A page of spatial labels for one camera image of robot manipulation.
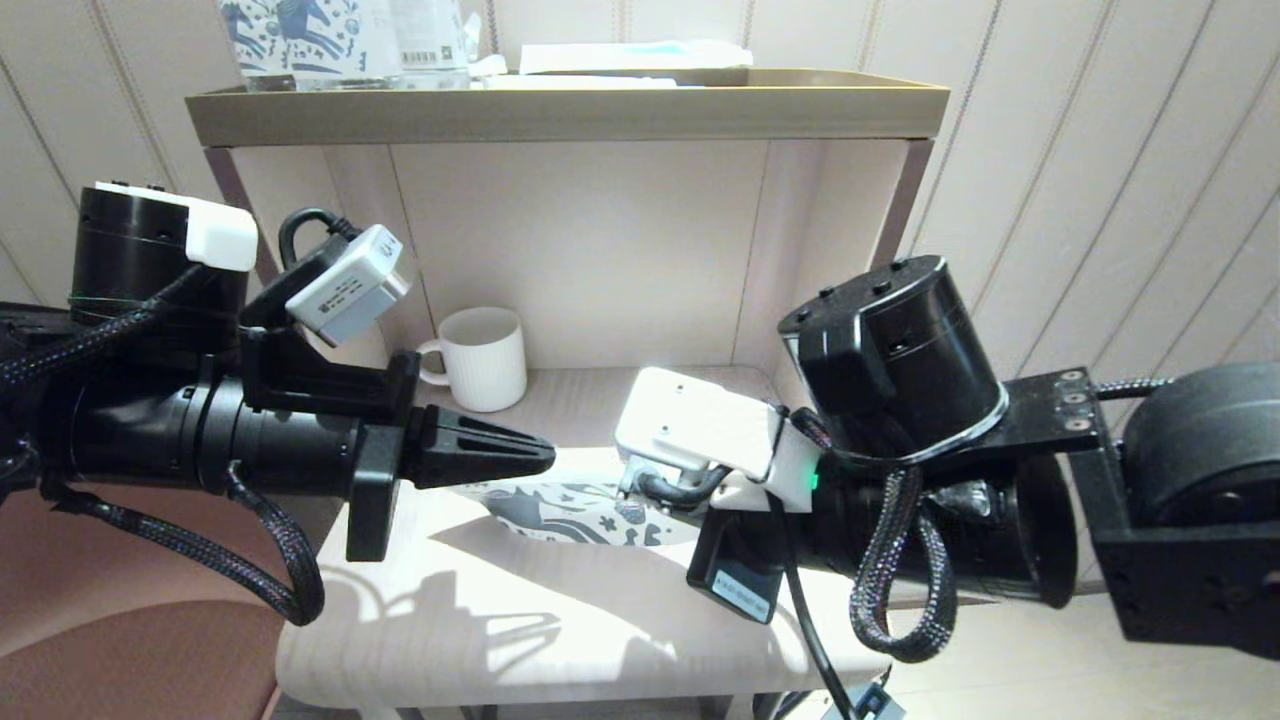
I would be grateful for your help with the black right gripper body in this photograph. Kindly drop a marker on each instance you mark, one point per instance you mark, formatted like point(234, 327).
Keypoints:
point(735, 560)

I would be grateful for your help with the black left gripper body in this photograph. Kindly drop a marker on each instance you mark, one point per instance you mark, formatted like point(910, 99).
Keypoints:
point(375, 480)

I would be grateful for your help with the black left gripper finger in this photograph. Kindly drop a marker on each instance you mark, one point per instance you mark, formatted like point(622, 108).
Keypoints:
point(470, 468)
point(470, 435)

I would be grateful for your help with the white horse-print zip pouch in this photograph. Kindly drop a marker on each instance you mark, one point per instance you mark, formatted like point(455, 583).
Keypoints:
point(560, 510)

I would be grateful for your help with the white ribbed mug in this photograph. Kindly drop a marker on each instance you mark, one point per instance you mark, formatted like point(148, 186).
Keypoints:
point(490, 365)

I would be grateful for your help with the light wood shelf desk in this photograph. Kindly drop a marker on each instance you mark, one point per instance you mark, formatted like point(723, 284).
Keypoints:
point(560, 620)

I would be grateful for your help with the small knotted white packet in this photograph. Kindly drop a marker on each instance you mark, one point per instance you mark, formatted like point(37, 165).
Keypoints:
point(486, 65)

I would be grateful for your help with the barcode label water bottle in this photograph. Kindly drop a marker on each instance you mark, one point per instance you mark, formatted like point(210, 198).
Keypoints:
point(428, 40)

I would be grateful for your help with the blue white toothbrush packet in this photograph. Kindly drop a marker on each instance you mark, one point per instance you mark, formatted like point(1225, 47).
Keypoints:
point(620, 57)

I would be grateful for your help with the horse-print packages on shelf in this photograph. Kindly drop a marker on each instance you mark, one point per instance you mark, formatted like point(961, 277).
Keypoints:
point(335, 40)

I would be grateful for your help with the horse label water bottle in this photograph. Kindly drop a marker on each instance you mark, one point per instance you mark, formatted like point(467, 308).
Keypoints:
point(250, 40)

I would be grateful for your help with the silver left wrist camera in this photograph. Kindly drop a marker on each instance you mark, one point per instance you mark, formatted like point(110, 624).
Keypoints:
point(345, 290)

